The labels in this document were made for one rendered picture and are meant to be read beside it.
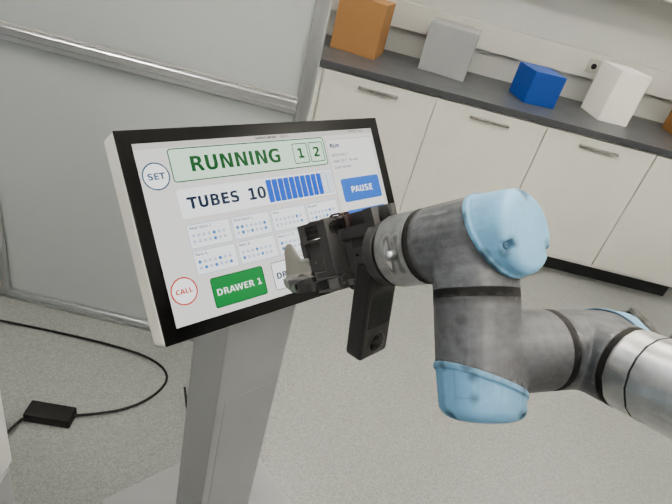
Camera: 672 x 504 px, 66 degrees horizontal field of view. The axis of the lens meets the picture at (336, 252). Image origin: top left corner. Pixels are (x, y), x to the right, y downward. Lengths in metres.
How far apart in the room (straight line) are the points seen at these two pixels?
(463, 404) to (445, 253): 0.12
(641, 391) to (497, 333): 0.12
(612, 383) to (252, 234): 0.56
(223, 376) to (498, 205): 0.78
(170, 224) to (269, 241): 0.17
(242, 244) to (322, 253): 0.28
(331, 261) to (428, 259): 0.14
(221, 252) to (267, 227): 0.09
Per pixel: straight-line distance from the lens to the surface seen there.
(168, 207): 0.79
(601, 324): 0.53
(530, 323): 0.47
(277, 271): 0.86
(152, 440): 1.87
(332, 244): 0.57
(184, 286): 0.79
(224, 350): 1.04
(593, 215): 3.36
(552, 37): 3.69
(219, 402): 1.15
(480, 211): 0.44
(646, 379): 0.48
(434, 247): 0.46
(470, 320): 0.44
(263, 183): 0.87
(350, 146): 1.01
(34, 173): 2.05
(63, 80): 1.86
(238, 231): 0.83
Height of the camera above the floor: 1.51
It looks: 32 degrees down
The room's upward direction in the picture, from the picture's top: 15 degrees clockwise
